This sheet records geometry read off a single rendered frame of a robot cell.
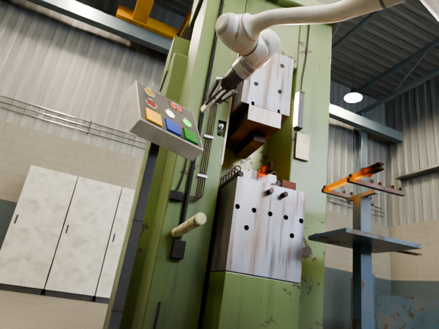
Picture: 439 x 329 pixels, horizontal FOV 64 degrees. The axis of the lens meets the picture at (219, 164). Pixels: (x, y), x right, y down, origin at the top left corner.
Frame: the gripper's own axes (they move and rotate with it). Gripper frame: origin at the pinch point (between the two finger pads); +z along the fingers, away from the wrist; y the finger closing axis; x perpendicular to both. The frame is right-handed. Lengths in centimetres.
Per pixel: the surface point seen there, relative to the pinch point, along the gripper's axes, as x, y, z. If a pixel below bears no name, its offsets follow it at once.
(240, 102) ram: 26.5, 31.5, 0.1
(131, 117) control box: -6.7, -26.7, 19.4
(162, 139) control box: -12.9, -12.9, 18.2
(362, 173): -36, 60, -28
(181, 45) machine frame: 145, 37, 32
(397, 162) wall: 463, 943, 45
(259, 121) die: 15.6, 41.6, -1.1
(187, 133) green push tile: -7.1, -1.7, 13.3
